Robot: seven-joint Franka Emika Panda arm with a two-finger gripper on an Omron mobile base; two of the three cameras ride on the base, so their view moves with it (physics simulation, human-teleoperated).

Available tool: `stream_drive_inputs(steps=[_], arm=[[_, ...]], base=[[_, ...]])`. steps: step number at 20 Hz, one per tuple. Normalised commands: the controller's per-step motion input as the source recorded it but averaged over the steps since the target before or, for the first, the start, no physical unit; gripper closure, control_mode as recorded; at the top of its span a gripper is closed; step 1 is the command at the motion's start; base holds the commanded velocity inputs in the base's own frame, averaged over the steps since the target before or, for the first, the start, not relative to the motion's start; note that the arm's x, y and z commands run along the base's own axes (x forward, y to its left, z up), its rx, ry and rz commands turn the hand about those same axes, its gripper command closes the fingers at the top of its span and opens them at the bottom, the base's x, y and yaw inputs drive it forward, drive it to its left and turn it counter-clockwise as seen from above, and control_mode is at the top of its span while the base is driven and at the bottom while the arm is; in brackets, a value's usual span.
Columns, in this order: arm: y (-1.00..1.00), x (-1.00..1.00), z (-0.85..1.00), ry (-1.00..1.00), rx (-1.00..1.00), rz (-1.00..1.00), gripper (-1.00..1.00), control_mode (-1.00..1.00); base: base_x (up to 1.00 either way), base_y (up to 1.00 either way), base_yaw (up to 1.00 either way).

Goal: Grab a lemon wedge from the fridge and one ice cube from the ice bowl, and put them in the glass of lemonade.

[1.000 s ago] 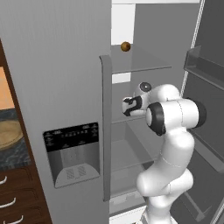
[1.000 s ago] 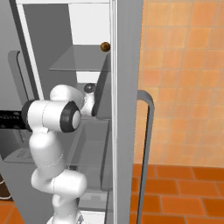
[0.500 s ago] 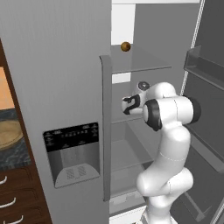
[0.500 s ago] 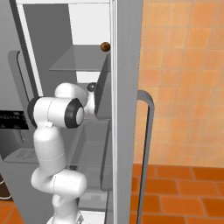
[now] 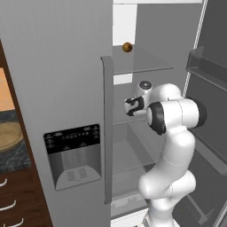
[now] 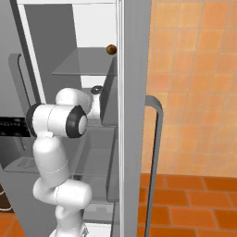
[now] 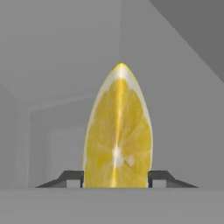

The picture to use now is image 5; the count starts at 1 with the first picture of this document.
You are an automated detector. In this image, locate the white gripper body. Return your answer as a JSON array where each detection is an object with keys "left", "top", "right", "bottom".
[{"left": 123, "top": 95, "right": 146, "bottom": 117}]

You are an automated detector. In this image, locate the glass fridge shelf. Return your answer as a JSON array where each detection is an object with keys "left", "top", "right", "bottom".
[
  {"left": 113, "top": 84, "right": 149, "bottom": 127},
  {"left": 112, "top": 120, "right": 158, "bottom": 176},
  {"left": 112, "top": 43, "right": 175, "bottom": 76}
]

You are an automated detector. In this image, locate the grey fridge interior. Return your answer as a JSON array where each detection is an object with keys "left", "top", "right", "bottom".
[{"left": 111, "top": 0, "right": 208, "bottom": 227}]

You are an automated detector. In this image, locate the grey fridge door with dispenser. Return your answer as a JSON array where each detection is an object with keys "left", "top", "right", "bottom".
[{"left": 0, "top": 0, "right": 115, "bottom": 227}]

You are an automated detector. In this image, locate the open grey fridge door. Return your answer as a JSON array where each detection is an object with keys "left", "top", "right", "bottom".
[{"left": 174, "top": 0, "right": 227, "bottom": 227}]

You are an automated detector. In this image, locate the white fridge crisper drawer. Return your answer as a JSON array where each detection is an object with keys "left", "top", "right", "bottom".
[{"left": 110, "top": 168, "right": 150, "bottom": 220}]

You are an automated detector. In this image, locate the tan round bowl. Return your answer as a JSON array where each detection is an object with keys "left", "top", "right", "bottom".
[{"left": 0, "top": 120, "right": 25, "bottom": 153}]

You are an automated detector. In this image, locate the brown round fruit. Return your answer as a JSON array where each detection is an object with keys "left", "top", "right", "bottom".
[{"left": 121, "top": 42, "right": 134, "bottom": 53}]

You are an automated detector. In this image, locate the grey door bin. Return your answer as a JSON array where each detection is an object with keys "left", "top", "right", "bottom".
[{"left": 185, "top": 45, "right": 227, "bottom": 93}]

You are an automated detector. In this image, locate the dark wood drawer front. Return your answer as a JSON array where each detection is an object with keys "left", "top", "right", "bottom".
[
  {"left": 0, "top": 210, "right": 53, "bottom": 227},
  {"left": 0, "top": 190, "right": 43, "bottom": 216},
  {"left": 0, "top": 168, "right": 35, "bottom": 194}
]

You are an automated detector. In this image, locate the grey fridge door handle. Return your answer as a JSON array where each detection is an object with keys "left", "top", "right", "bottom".
[{"left": 100, "top": 55, "right": 115, "bottom": 206}]

